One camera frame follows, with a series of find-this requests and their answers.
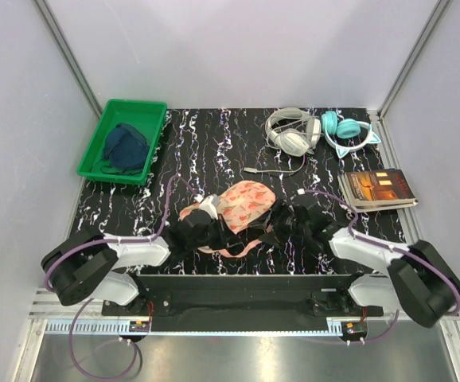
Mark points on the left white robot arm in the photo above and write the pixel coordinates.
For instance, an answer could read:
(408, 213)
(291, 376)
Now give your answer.
(84, 266)

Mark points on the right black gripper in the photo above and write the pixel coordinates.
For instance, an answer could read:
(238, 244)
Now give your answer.
(271, 239)

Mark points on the white over-ear headphones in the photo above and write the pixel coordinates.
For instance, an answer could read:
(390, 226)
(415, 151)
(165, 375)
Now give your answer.
(294, 132)

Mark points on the dark hardcover book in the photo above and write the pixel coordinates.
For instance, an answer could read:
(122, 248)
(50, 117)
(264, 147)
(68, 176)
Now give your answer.
(376, 190)

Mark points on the green plastic bin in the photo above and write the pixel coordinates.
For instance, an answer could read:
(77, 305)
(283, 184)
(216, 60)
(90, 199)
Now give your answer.
(146, 116)

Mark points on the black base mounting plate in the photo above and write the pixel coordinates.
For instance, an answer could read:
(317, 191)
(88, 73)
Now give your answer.
(319, 295)

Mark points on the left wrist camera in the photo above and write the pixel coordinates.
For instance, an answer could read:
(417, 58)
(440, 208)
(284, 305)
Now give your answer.
(209, 205)

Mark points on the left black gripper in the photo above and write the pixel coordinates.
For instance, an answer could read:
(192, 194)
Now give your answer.
(225, 238)

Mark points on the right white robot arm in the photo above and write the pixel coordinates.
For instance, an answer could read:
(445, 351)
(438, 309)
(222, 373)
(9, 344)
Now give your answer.
(412, 278)

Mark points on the navy blue bra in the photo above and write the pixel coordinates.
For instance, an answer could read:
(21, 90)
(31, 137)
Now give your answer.
(125, 151)

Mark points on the pink mesh laundry bag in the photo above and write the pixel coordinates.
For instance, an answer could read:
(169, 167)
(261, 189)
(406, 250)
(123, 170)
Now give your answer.
(239, 205)

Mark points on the teal cat-ear headphones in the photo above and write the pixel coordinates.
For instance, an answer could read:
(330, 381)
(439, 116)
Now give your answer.
(333, 126)

